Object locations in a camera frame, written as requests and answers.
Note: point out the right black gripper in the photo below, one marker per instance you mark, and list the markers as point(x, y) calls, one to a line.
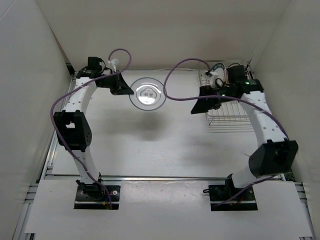
point(202, 105)

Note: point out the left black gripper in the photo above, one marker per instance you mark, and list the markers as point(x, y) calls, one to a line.
point(120, 86)

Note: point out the white plate black line pattern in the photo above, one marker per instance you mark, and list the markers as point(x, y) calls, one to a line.
point(147, 94)

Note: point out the dark blue rimmed plate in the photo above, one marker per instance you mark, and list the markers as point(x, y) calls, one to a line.
point(219, 75)

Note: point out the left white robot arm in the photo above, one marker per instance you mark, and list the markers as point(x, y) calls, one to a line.
point(71, 125)

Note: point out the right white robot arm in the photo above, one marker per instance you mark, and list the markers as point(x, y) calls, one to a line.
point(276, 152)

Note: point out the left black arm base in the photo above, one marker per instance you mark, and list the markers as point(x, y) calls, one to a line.
point(94, 197)

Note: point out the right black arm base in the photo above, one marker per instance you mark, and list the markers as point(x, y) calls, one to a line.
point(231, 200)

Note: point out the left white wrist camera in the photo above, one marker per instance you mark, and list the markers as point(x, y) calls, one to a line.
point(112, 64)

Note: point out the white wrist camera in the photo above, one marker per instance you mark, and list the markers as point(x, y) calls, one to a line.
point(112, 64)
point(211, 79)

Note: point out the metal wire dish rack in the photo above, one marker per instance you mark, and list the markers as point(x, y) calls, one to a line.
point(230, 117)

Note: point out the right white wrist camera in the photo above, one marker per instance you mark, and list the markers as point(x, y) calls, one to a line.
point(211, 79)

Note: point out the metal rail bar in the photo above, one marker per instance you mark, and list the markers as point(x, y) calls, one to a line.
point(135, 178)

